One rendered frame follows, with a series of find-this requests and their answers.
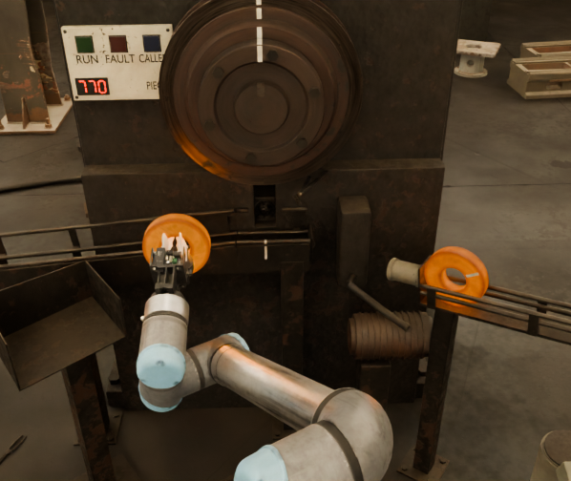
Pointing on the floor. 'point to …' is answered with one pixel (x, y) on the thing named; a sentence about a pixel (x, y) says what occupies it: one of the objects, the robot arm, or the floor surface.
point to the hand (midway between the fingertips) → (176, 239)
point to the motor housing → (385, 347)
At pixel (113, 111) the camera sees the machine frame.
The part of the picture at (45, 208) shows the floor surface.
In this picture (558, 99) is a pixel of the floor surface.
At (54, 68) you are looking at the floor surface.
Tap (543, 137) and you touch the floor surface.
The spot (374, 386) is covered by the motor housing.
